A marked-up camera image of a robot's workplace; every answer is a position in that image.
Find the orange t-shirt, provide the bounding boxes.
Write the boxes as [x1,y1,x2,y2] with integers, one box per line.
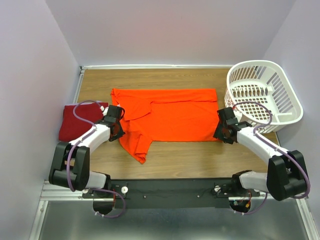
[110,88,219,164]

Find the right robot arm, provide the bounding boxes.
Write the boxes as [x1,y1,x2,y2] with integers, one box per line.
[213,107,311,201]

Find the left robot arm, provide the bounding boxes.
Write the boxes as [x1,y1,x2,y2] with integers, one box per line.
[48,102,125,198]

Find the folded dark red t-shirt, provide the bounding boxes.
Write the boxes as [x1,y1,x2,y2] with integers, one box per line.
[58,102,103,142]

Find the white plastic laundry basket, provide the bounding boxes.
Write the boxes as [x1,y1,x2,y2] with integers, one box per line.
[224,60,304,134]

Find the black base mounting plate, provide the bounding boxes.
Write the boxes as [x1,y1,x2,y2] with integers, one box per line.
[82,176,261,211]

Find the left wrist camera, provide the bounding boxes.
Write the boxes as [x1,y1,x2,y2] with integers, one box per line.
[100,105,109,116]

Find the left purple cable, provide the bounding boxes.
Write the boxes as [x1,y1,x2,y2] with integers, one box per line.
[67,99,127,219]

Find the purple cable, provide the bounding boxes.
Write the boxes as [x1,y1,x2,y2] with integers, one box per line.
[231,101,312,216]
[67,99,127,219]

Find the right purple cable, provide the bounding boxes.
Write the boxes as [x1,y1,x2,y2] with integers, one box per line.
[231,101,312,216]

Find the aluminium frame rail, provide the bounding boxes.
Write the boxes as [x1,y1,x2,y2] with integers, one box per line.
[39,177,309,201]

